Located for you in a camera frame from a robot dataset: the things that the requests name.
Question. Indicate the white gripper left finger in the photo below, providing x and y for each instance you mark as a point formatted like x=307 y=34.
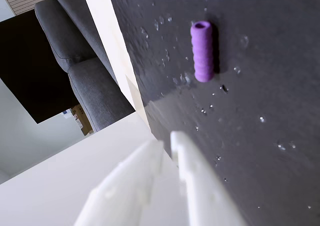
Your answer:
x=120 y=198

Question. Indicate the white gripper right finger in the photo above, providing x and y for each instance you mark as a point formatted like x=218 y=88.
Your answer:
x=202 y=191

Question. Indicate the purple ribbed pen grip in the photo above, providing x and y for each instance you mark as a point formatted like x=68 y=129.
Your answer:
x=203 y=51

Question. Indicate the brown cardboard box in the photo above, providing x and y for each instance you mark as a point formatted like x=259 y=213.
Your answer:
x=83 y=122

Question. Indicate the dark grey table mat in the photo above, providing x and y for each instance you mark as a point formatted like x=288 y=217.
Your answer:
x=262 y=98

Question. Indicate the grey fabric sofa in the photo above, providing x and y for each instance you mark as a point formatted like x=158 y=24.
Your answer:
x=82 y=68

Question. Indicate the black cabinet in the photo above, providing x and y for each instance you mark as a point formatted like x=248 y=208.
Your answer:
x=27 y=68

